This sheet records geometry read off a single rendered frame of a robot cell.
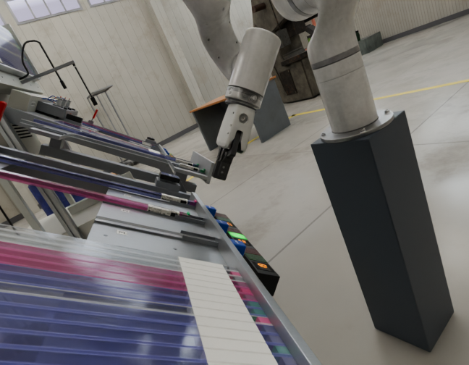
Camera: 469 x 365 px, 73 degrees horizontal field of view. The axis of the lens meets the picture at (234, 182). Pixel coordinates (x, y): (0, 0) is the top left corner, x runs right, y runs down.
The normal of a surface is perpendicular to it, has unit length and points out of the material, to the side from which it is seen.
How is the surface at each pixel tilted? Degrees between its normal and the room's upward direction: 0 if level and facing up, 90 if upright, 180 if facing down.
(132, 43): 90
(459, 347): 0
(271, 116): 90
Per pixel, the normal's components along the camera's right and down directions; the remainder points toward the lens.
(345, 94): -0.26, 0.41
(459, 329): -0.39, -0.87
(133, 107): 0.56, 0.04
